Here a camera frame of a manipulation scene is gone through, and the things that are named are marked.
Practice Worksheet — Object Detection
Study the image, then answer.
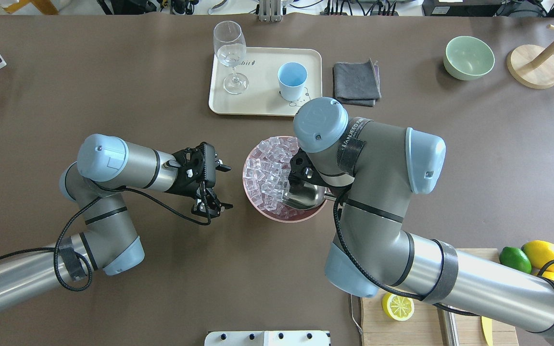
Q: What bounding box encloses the wooden mug tree stand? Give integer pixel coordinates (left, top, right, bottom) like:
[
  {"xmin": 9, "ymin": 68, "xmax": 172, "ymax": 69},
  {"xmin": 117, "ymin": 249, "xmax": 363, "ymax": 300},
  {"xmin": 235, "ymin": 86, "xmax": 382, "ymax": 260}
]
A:
[{"xmin": 506, "ymin": 24, "xmax": 554, "ymax": 89}]

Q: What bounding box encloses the light blue cup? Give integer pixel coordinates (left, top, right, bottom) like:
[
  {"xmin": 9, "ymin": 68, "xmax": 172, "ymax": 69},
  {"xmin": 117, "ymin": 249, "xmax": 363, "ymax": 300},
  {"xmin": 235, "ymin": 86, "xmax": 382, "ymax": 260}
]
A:
[{"xmin": 277, "ymin": 62, "xmax": 308, "ymax": 101}]

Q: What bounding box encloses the metal ice scoop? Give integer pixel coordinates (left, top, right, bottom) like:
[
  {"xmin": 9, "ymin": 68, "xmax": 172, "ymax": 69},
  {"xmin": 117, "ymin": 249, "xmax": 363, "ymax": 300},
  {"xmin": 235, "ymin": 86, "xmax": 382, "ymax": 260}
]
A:
[{"xmin": 283, "ymin": 181, "xmax": 337, "ymax": 210}]

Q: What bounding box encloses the yellow lemon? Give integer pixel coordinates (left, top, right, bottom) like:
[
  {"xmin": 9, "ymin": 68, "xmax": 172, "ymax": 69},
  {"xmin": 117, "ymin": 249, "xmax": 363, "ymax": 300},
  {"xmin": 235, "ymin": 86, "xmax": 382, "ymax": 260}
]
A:
[
  {"xmin": 538, "ymin": 271, "xmax": 554, "ymax": 281},
  {"xmin": 521, "ymin": 239, "xmax": 554, "ymax": 269}
]

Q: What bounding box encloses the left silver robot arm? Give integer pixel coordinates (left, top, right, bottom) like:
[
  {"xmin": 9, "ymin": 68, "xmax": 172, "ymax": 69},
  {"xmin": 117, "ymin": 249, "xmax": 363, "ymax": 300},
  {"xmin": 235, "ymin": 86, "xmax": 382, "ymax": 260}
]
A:
[{"xmin": 0, "ymin": 134, "xmax": 232, "ymax": 312}]

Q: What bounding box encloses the cream serving tray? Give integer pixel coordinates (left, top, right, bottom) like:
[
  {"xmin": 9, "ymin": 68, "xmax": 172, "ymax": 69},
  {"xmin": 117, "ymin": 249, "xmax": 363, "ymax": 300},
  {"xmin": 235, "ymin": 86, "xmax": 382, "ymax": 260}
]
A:
[{"xmin": 208, "ymin": 47, "xmax": 323, "ymax": 116}]

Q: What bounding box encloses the wooden cutting board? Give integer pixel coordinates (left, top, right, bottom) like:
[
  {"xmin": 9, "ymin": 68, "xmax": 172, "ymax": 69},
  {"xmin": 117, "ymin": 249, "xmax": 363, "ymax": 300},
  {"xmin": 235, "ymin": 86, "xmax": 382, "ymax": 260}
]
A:
[{"xmin": 352, "ymin": 248, "xmax": 520, "ymax": 346}]

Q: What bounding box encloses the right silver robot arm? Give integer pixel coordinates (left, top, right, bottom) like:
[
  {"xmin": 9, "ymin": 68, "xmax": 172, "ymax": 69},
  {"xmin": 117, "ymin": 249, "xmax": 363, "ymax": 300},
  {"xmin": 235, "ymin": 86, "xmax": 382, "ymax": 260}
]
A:
[{"xmin": 294, "ymin": 97, "xmax": 554, "ymax": 345}]

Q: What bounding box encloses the green lime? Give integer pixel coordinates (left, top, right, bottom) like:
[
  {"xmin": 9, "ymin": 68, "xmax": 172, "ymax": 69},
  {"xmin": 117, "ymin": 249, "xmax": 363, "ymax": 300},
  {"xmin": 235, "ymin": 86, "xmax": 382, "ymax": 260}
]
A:
[{"xmin": 499, "ymin": 246, "xmax": 532, "ymax": 274}]

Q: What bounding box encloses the clear wine glass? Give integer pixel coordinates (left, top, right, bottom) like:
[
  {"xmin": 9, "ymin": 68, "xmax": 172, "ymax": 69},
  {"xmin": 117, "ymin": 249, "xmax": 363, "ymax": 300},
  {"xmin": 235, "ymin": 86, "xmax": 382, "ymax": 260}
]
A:
[{"xmin": 213, "ymin": 21, "xmax": 249, "ymax": 95}]

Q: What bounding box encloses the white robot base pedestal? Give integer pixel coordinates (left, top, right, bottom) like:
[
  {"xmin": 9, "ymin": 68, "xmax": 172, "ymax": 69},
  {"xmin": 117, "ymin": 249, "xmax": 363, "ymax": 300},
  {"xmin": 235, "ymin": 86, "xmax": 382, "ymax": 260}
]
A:
[{"xmin": 204, "ymin": 329, "xmax": 331, "ymax": 346}]

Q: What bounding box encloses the lemon half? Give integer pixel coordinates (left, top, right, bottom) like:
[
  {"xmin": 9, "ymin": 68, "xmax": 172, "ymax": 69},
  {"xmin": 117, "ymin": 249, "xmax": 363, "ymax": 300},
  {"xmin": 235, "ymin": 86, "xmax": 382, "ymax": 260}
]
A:
[{"xmin": 382, "ymin": 293, "xmax": 415, "ymax": 321}]

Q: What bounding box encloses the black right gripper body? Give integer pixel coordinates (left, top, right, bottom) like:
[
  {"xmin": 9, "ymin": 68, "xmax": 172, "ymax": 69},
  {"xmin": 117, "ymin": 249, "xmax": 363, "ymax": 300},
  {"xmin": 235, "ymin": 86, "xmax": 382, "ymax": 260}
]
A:
[{"xmin": 289, "ymin": 149, "xmax": 314, "ymax": 186}]

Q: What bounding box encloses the metal muddler rod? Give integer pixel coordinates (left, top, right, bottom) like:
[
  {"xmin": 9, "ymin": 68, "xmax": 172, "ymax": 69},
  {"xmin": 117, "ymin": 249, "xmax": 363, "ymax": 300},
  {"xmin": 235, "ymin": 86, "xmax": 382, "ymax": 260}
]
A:
[{"xmin": 438, "ymin": 309, "xmax": 460, "ymax": 346}]

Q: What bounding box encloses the mint green bowl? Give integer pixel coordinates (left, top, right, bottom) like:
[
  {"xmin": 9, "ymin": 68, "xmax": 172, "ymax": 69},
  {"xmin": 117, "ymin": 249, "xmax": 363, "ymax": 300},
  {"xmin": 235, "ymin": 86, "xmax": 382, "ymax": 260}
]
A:
[{"xmin": 443, "ymin": 37, "xmax": 495, "ymax": 81}]

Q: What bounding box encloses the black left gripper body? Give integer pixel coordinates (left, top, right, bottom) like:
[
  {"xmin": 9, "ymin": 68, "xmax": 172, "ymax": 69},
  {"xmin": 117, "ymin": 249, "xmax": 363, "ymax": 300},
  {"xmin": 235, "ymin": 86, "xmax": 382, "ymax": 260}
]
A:
[{"xmin": 165, "ymin": 142, "xmax": 217, "ymax": 197}]

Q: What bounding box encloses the grey folded cloth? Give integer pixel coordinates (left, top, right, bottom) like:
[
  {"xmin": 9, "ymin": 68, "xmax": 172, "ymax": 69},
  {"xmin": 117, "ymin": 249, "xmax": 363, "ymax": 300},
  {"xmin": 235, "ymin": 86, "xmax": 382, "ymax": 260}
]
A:
[{"xmin": 333, "ymin": 59, "xmax": 382, "ymax": 107}]

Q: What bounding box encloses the pink bowl of ice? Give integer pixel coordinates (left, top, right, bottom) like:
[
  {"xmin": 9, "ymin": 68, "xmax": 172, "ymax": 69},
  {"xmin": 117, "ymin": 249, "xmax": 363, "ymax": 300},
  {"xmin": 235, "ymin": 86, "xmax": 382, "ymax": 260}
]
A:
[{"xmin": 242, "ymin": 136, "xmax": 326, "ymax": 223}]

